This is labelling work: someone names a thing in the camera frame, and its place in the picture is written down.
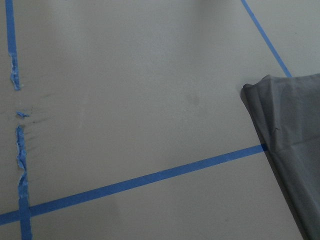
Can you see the brown t-shirt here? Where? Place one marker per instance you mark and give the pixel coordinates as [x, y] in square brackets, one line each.
[286, 113]

